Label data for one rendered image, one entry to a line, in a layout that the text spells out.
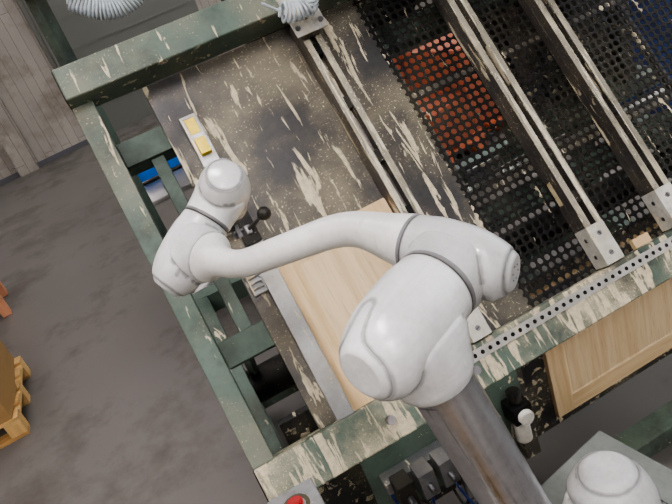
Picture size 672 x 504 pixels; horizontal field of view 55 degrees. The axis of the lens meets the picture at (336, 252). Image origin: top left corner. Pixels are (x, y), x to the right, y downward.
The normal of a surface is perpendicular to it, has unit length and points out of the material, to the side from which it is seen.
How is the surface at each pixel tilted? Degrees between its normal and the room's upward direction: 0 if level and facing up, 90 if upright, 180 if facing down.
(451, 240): 14
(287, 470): 54
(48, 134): 90
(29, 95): 90
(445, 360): 83
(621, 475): 6
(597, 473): 4
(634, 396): 0
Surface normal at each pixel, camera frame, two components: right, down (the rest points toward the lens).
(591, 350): 0.37, 0.34
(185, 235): -0.31, -0.44
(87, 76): 0.12, -0.21
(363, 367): -0.66, 0.51
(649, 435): -0.32, -0.83
